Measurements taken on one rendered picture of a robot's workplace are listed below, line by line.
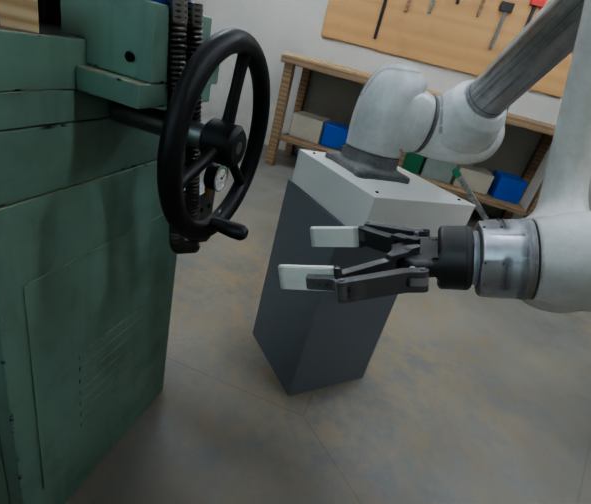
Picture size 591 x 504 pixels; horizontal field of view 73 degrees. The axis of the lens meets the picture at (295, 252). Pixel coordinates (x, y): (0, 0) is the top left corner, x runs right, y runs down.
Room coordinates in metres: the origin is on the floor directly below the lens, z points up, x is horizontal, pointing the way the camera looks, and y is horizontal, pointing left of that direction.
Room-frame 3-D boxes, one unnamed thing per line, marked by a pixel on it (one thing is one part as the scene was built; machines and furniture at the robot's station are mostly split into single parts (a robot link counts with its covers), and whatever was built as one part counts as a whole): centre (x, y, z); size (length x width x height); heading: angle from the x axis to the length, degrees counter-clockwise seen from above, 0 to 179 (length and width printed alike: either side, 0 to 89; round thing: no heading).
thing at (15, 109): (0.61, 0.41, 0.82); 0.40 x 0.21 x 0.04; 169
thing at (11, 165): (0.65, 0.59, 0.76); 0.57 x 0.45 x 0.09; 79
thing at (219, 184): (0.84, 0.22, 0.65); 0.06 x 0.04 x 0.08; 169
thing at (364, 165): (1.13, -0.12, 0.72); 0.22 x 0.18 x 0.06; 34
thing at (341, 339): (1.11, -0.13, 0.30); 0.30 x 0.30 x 0.60; 34
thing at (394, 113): (1.12, -0.15, 0.86); 0.18 x 0.16 x 0.22; 101
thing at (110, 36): (0.60, 0.28, 0.91); 0.15 x 0.14 x 0.09; 169
